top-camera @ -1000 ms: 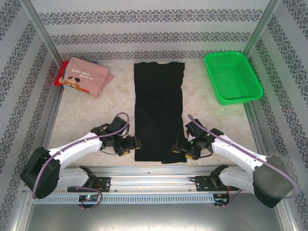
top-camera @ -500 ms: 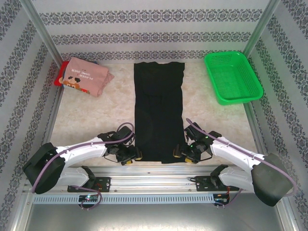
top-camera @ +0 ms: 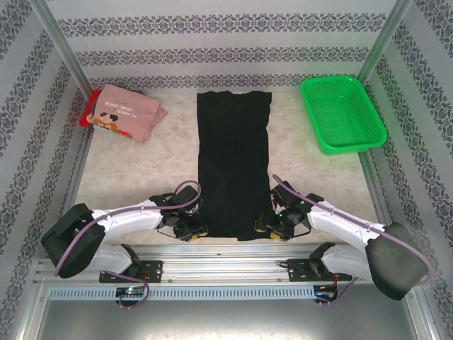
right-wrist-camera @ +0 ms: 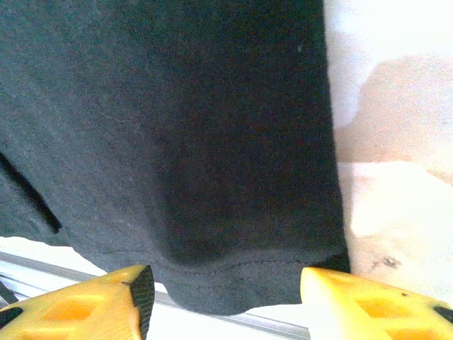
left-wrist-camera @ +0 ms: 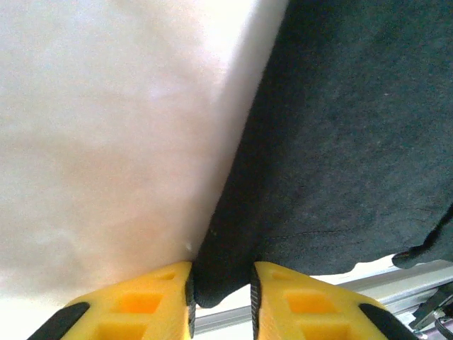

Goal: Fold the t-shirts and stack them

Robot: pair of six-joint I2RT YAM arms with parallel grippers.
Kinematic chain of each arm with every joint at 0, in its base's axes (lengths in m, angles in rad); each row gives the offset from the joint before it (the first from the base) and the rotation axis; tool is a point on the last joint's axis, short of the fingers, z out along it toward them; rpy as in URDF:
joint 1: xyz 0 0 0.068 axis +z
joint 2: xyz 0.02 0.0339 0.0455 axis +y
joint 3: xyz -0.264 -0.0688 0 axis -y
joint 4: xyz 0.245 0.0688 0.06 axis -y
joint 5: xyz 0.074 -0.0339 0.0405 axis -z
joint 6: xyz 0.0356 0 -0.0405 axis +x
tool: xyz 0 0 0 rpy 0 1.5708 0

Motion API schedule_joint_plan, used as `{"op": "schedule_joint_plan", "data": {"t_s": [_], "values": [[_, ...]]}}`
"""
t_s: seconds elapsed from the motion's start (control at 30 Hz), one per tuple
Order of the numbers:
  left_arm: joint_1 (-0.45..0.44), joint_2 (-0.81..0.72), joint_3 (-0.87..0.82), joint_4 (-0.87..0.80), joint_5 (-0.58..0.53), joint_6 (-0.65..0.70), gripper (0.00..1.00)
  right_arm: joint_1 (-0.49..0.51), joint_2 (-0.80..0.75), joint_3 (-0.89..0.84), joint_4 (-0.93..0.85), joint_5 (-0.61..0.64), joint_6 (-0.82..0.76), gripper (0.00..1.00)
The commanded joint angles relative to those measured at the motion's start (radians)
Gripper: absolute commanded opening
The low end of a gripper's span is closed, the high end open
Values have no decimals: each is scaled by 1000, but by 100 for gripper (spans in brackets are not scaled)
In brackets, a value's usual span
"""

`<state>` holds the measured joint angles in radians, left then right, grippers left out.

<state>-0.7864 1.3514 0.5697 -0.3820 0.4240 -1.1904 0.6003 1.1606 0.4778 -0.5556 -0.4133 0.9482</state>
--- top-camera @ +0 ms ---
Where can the green plastic basket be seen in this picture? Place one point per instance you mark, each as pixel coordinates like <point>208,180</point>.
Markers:
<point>339,110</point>

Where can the aluminium frame post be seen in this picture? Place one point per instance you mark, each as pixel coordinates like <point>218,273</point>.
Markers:
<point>60,46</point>
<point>384,39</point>

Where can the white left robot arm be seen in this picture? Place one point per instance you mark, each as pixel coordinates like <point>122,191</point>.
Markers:
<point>134,216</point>

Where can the black t-shirt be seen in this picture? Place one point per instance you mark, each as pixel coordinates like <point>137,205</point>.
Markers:
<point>233,159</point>

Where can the pink folded printed t-shirt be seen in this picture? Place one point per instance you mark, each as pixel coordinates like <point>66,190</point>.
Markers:
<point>124,106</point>

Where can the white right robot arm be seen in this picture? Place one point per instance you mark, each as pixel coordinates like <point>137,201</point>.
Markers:
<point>339,222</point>

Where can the small circuit board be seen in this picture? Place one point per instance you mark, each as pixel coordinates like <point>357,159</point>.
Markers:
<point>325,292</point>
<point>131,292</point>

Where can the red folded t-shirt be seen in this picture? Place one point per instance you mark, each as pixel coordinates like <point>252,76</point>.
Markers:
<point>88,110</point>

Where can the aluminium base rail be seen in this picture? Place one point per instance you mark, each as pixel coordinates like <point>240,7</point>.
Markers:
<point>219,265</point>

